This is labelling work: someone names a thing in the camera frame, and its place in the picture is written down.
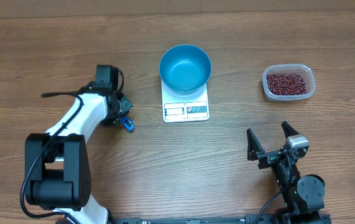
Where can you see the red beans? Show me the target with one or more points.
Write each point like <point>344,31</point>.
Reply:
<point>286,84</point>

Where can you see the red scoop with blue handle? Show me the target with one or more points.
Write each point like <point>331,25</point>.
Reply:
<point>128,124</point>

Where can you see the clear plastic container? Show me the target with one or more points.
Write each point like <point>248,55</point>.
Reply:
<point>300,69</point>

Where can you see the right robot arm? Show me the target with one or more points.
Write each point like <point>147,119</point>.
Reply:
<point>299,199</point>

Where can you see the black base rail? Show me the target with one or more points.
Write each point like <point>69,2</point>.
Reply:
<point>192,221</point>

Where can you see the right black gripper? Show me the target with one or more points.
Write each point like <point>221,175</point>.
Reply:
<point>272,157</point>

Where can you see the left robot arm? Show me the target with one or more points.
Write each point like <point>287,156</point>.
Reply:
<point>57,172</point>

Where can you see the blue metal bowl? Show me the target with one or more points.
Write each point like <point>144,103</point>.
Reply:
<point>185,68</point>

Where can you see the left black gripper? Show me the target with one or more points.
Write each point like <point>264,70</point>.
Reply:
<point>121,112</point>

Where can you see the white digital kitchen scale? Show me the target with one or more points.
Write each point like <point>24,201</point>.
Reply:
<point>178,108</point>

